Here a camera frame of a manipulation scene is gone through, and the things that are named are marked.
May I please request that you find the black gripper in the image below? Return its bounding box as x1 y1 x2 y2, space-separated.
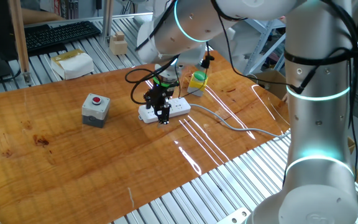
144 86 174 125

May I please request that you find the white four-socket power strip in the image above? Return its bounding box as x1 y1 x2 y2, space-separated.
137 96 191 124

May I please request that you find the person's bare forearm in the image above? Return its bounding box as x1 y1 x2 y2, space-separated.
22 8 64 26

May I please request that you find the green mushroom button yellow box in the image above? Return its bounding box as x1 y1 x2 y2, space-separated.
186 70 209 98

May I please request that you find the red push button grey box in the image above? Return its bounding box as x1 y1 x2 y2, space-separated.
81 93 111 129

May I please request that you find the wooden block puzzle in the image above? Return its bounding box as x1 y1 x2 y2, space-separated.
109 30 129 56

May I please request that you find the glossy wood-grain mat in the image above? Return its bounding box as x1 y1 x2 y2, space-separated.
0 51 291 224

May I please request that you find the white tissue pack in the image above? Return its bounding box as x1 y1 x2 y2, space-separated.
50 49 95 81

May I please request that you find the white metal shelf rack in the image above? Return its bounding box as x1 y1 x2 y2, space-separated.
242 17 287 75

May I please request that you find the brown cardboard box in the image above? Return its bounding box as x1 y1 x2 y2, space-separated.
253 70 288 100

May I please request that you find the black computer keyboard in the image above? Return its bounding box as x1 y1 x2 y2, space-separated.
23 20 102 54

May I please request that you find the green gripper mount ring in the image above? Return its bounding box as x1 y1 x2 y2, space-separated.
152 76 180 88

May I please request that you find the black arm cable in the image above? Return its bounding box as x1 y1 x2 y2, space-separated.
124 0 358 181

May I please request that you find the grey power strip cable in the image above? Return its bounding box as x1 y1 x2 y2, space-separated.
190 103 291 140

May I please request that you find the upright aluminium post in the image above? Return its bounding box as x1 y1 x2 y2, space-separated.
102 0 115 44

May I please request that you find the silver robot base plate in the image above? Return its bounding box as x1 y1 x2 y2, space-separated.
216 207 252 224

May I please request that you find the wooden post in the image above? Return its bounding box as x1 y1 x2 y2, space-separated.
7 0 32 85

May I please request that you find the black cable strap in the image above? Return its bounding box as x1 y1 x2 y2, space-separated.
283 48 358 66

